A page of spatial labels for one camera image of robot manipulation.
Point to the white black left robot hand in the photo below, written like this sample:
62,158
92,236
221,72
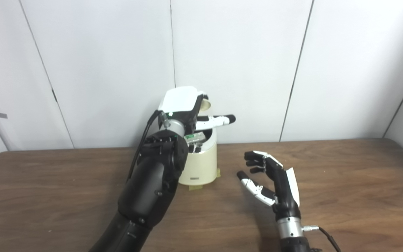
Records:
180,99

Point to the black wall panel hinge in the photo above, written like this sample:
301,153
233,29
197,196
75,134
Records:
54,95

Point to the white green milk carton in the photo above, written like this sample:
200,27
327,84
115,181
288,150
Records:
194,137

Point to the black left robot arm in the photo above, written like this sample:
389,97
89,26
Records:
149,189

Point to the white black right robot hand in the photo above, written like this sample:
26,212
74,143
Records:
285,196

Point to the cream round bin lid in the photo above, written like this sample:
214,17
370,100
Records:
206,104

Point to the cream-colored round bin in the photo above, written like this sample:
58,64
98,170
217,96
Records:
203,164

